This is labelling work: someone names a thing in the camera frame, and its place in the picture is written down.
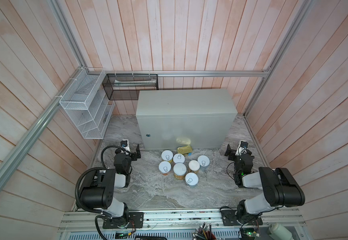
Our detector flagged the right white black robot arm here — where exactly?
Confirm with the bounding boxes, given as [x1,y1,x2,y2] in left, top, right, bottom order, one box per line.
[225,141,306,225]

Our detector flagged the gold rectangular sardine tin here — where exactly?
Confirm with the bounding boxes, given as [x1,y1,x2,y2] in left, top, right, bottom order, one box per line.
[177,145,193,156]

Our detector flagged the white lid can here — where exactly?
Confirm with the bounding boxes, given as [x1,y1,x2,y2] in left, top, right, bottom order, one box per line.
[197,155,210,171]
[185,172,199,188]
[159,161,172,176]
[173,153,186,164]
[161,150,174,163]

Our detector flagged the white wire mesh shelf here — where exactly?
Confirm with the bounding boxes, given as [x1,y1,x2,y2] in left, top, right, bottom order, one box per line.
[60,68,115,140]

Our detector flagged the orange green label can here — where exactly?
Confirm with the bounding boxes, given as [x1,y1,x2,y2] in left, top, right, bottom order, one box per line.
[173,163,187,180]

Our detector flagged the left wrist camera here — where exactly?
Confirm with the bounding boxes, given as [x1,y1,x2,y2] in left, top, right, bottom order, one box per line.
[120,140,130,153]

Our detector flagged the yellow label can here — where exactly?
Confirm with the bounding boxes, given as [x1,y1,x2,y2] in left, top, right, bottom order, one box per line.
[188,160,201,174]

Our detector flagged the white cylinder object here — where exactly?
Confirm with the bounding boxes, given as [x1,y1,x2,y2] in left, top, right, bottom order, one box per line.
[267,223,294,240]

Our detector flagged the grey metal cabinet box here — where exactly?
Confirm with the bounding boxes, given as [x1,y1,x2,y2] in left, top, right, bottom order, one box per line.
[136,89,238,150]

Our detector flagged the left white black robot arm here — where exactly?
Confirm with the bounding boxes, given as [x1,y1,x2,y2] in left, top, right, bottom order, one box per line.
[75,140,141,222]

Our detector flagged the black mesh basket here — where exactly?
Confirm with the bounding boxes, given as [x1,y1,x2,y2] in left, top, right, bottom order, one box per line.
[102,73,159,101]

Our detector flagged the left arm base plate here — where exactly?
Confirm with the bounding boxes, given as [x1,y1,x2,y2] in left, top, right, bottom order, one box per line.
[103,212,144,230]

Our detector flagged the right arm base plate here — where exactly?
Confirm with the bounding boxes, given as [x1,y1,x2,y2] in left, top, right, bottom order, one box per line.
[220,208,263,226]

